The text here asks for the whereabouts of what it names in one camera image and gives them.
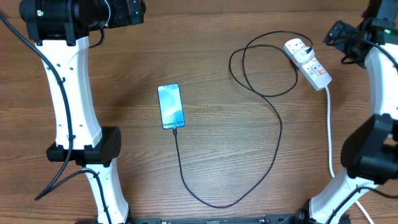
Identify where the black USB charging cable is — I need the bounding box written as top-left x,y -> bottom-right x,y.
172,30 -> 313,209

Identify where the Samsung Galaxy smartphone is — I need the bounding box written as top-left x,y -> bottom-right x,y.
157,83 -> 185,129

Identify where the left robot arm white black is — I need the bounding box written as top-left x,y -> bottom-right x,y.
19,0 -> 146,223

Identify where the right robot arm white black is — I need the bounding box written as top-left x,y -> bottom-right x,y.
292,0 -> 397,223

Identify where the white charger plug adapter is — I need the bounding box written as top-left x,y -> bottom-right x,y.
293,47 -> 315,64

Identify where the white power strip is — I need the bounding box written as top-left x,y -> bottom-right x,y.
284,39 -> 332,91

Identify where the white power strip cord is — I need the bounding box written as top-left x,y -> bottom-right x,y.
323,86 -> 376,224

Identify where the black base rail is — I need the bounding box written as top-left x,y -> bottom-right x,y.
74,211 -> 352,224

